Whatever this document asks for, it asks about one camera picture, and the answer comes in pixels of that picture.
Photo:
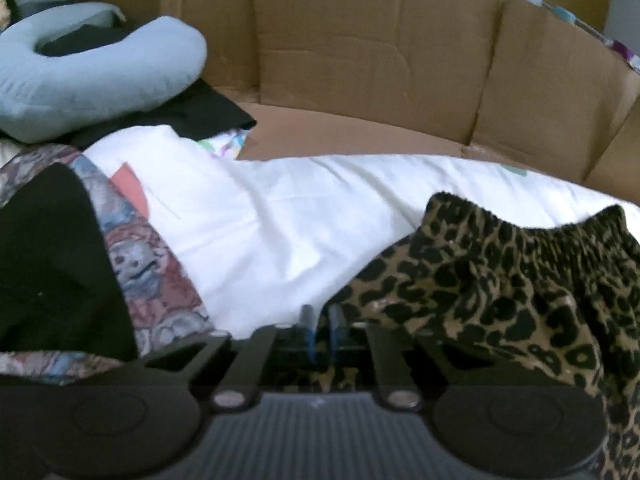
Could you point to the black cloth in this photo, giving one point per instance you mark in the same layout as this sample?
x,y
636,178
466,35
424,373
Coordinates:
x,y
210,110

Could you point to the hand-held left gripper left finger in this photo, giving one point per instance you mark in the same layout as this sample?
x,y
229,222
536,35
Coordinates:
x,y
311,345

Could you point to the black garment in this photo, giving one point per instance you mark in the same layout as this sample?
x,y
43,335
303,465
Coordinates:
x,y
45,260

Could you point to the leopard print pants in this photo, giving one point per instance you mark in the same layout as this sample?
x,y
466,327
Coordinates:
x,y
500,285

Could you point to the bear printed bed sheet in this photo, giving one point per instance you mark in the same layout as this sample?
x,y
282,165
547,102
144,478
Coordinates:
x,y
280,220

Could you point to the brown cardboard sheet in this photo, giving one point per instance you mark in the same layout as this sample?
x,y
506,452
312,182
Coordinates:
x,y
375,50

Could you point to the grey-blue neck pillow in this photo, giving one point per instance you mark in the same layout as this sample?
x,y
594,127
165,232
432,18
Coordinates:
x,y
125,70

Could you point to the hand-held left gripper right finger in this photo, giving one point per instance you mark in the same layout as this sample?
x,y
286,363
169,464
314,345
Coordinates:
x,y
334,340

